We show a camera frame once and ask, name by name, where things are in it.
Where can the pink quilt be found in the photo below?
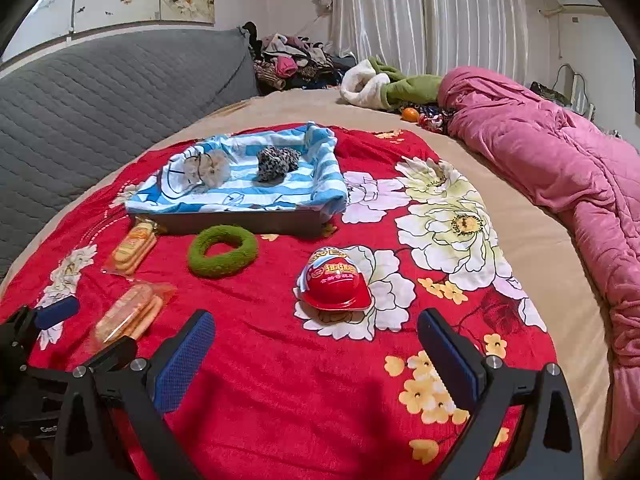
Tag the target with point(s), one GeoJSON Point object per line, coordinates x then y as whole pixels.
{"type": "Point", "coordinates": [550, 160]}

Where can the red white snack bag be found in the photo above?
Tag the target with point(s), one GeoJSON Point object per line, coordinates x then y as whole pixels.
{"type": "Point", "coordinates": [431, 121]}

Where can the grey quilted headboard cover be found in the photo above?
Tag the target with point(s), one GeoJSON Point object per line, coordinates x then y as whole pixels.
{"type": "Point", "coordinates": [100, 110]}

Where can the red floral blanket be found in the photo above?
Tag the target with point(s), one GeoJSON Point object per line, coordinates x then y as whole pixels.
{"type": "Point", "coordinates": [300, 400]}

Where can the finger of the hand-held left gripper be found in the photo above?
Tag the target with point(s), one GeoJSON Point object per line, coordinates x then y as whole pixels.
{"type": "Point", "coordinates": [117, 352]}
{"type": "Point", "coordinates": [57, 311]}

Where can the green and white fleece garment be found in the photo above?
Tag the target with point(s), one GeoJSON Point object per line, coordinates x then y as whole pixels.
{"type": "Point", "coordinates": [410, 90]}

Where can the red toy egg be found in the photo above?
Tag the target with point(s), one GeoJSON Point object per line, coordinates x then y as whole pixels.
{"type": "Point", "coordinates": [332, 280]}

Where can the green fuzzy scrunchie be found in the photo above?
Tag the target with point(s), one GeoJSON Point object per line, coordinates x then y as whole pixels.
{"type": "Point", "coordinates": [200, 260]}

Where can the leopard print scrunchie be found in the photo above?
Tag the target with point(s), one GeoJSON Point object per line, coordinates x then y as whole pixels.
{"type": "Point", "coordinates": [275, 162]}

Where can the pile of clothes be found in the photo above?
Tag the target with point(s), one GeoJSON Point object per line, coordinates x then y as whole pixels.
{"type": "Point", "coordinates": [295, 65]}

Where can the dark grey box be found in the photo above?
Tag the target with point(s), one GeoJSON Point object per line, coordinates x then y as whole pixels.
{"type": "Point", "coordinates": [240, 223]}

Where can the yellow rice cracker packet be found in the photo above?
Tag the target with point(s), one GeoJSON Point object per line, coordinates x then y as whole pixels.
{"type": "Point", "coordinates": [130, 310]}
{"type": "Point", "coordinates": [132, 247]}

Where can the orange fruit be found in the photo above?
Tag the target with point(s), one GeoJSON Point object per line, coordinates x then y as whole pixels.
{"type": "Point", "coordinates": [410, 114]}

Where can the sheer beige scrunchie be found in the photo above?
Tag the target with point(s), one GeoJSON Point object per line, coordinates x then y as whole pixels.
{"type": "Point", "coordinates": [215, 172]}

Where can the blue striped cartoon cloth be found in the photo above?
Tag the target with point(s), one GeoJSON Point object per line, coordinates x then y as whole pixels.
{"type": "Point", "coordinates": [250, 195]}

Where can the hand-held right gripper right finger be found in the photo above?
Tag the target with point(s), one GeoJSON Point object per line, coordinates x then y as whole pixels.
{"type": "Point", "coordinates": [452, 360]}

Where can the white curtain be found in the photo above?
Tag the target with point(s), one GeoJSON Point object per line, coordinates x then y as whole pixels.
{"type": "Point", "coordinates": [425, 15]}

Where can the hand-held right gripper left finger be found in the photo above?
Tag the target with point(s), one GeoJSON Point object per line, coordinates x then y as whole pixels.
{"type": "Point", "coordinates": [182, 360]}

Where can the metal chair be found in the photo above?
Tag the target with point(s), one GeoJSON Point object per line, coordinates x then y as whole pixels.
{"type": "Point", "coordinates": [580, 90]}

